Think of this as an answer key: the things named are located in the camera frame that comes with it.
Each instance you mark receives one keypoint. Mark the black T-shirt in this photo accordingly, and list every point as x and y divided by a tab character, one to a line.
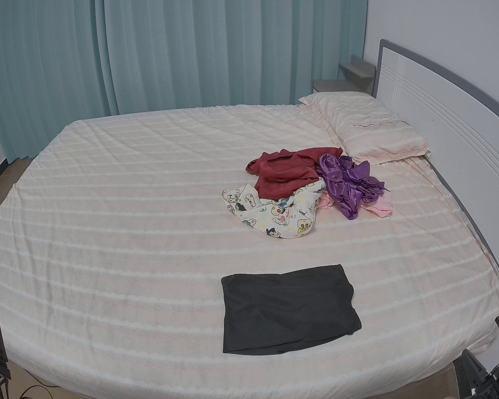
287	310

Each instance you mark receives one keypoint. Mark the bed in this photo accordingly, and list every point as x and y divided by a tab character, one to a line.
129	202

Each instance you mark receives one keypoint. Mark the pink garment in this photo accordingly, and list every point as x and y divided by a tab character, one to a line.
380	206

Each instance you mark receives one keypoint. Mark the purple garment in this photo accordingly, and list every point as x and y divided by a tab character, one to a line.
345	181

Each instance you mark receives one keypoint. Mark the white printed garment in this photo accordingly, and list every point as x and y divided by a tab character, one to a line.
274	218

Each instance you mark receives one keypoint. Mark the cream pillow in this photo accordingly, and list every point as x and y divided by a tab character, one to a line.
366	127

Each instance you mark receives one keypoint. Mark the dark red garment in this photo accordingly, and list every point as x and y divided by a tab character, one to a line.
287	168

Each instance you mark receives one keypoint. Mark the blue-green curtain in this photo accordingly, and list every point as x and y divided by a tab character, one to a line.
233	35
45	56

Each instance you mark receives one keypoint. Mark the grey bedside table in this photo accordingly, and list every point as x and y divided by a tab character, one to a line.
341	84

